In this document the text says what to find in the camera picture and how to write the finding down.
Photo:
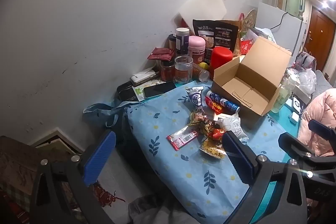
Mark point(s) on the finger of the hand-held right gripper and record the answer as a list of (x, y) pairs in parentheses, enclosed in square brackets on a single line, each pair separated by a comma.
[(321, 129), (294, 145)]

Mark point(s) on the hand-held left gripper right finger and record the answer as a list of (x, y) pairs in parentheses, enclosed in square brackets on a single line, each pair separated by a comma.
[(239, 158)]

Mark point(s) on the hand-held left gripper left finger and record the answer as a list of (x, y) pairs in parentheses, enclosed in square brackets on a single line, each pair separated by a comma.
[(101, 158)]

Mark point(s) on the clear bag of yellow noodles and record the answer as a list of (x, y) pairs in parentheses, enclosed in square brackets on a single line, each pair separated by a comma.
[(212, 150)]

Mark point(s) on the small red and gold packet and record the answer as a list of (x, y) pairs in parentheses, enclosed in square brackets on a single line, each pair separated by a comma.
[(216, 133)]

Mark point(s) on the white snack packet gold tie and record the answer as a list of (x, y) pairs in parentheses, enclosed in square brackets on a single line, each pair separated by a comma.
[(232, 125)]

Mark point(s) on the blue drink bottle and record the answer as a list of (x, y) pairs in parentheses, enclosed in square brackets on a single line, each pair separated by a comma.
[(228, 104)]

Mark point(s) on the red and yellow snack packet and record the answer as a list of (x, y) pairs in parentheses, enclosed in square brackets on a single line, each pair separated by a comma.
[(212, 104)]

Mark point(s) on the red and white packet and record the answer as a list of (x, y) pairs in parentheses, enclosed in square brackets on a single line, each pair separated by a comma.
[(182, 138)]

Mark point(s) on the purple and silver snack packet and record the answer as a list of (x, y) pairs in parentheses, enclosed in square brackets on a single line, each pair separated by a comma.
[(195, 99)]

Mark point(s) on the brown cardboard box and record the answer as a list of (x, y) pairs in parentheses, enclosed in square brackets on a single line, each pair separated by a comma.
[(241, 82)]

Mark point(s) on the pink padded jacket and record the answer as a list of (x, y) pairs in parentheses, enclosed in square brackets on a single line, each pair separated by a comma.
[(319, 113)]

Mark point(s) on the white charger plug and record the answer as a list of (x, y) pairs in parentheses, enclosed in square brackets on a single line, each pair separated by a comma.
[(294, 117)]

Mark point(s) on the red tassel ornament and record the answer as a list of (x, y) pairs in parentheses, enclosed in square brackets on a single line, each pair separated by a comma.
[(106, 195)]

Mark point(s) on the framed picture on floor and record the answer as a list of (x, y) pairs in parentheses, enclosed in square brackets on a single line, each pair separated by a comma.
[(57, 142)]

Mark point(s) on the clear plastic bottle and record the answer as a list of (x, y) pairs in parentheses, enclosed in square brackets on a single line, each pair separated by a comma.
[(282, 96)]

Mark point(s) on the white plastic bag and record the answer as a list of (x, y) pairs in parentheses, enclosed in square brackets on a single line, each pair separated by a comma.
[(307, 81)]

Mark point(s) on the blue floral tablecloth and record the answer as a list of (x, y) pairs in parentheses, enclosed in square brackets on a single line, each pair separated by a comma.
[(183, 174)]

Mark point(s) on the pink backpack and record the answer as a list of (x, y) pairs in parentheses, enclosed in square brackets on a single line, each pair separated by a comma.
[(305, 60)]

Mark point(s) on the black wallet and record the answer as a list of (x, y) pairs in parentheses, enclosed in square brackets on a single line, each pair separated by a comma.
[(126, 91)]

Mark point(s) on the green and white sachet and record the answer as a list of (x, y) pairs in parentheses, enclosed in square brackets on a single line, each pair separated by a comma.
[(139, 94)]

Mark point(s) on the grey cloth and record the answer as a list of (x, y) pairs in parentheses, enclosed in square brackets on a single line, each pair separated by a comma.
[(157, 209)]

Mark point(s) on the brown patterned cloth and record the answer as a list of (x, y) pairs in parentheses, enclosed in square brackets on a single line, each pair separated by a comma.
[(15, 161)]

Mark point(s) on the brown wooden door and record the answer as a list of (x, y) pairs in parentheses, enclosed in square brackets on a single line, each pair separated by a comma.
[(320, 40)]

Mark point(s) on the black smartphone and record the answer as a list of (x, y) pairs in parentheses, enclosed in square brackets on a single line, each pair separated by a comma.
[(158, 89)]

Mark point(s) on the white flat case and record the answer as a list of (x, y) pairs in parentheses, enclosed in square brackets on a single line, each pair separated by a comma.
[(141, 77)]

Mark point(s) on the red canister lid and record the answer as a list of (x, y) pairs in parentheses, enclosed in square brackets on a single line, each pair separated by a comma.
[(220, 61)]

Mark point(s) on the yellow lemon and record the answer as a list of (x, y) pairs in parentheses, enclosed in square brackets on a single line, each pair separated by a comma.
[(204, 65)]

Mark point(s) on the white refrigerator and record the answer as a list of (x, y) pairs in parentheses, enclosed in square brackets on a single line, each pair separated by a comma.
[(288, 35)]

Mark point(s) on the clear jar with orange label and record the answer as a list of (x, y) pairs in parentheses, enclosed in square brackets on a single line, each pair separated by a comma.
[(183, 70)]

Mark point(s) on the red foil packet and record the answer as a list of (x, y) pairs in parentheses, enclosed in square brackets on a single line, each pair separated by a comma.
[(246, 47)]

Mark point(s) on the spice jar with black lid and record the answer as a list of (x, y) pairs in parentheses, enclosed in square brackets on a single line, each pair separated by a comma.
[(167, 70)]

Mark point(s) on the pink canister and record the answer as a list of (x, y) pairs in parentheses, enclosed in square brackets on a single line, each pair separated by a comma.
[(197, 49)]

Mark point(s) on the dark red packet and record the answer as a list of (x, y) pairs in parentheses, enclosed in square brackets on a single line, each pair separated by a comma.
[(160, 54)]

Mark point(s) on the large black pouch bag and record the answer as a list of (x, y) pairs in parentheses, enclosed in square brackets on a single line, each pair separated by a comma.
[(218, 32)]

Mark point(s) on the pale green appliance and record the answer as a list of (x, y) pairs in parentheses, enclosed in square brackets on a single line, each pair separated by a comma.
[(294, 3)]

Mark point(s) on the purple label jar white lid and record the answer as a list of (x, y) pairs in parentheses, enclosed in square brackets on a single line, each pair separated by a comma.
[(182, 41)]

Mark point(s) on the round woven ornament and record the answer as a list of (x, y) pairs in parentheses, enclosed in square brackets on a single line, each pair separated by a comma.
[(250, 18)]

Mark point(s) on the brown jar with black lid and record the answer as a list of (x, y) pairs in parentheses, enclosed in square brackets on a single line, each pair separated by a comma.
[(172, 43)]

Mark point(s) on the white cutting board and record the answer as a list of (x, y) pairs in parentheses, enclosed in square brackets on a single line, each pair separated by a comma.
[(202, 7)]

